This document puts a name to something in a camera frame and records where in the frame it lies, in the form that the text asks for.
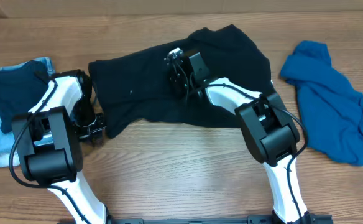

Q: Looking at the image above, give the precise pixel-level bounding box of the black t-shirt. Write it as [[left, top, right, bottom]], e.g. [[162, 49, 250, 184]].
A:
[[88, 24, 274, 138]]

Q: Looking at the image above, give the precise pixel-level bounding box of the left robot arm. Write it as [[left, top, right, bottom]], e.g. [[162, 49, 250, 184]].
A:
[[9, 70, 111, 223]]

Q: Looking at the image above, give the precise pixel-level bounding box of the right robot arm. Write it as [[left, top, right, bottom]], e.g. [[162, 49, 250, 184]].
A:
[[164, 48, 310, 223]]

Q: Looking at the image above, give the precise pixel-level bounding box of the folded navy shirt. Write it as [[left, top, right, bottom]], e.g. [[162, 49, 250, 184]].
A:
[[0, 60, 48, 133]]

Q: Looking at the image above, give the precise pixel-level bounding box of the blue t-shirt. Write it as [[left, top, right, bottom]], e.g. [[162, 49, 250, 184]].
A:
[[280, 40, 363, 166]]

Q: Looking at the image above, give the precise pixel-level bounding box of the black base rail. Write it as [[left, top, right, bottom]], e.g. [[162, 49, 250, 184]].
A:
[[57, 214, 334, 224]]

